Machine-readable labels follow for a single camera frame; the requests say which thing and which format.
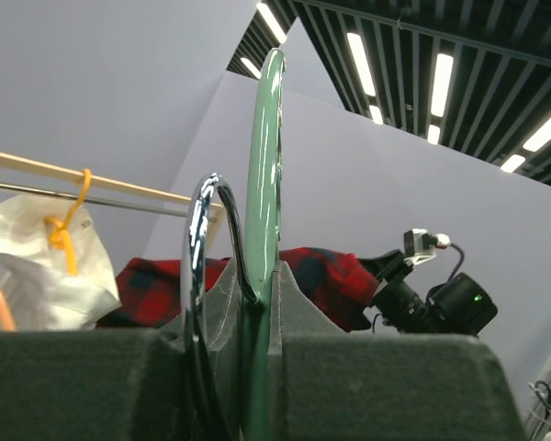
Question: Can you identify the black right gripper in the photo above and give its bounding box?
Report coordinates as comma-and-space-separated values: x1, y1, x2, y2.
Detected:
358, 250, 428, 329

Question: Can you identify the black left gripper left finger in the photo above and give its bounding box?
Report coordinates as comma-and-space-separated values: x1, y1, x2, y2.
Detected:
0, 259, 247, 441

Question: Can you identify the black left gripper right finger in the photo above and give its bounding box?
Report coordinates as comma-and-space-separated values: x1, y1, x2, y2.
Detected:
266, 263, 525, 441

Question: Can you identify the red plaid skirt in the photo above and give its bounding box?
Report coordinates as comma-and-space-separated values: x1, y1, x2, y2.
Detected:
96, 247, 379, 333

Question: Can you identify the white skirt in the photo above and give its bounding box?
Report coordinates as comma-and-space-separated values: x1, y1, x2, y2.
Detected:
0, 195, 121, 331

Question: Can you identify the yellow plastic hanger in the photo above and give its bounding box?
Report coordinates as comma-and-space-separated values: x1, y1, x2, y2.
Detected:
43, 168, 92, 276

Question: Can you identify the mint green hanger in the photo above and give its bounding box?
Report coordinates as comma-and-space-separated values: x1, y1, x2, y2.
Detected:
181, 47, 288, 441

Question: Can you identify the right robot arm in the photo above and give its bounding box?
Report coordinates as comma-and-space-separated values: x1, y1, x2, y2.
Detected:
359, 250, 498, 336

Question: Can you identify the wooden clothes rack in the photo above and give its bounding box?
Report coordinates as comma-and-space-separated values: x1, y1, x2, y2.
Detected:
0, 152, 225, 247

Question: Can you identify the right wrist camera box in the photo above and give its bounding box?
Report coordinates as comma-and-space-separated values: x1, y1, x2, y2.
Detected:
403, 229, 437, 266

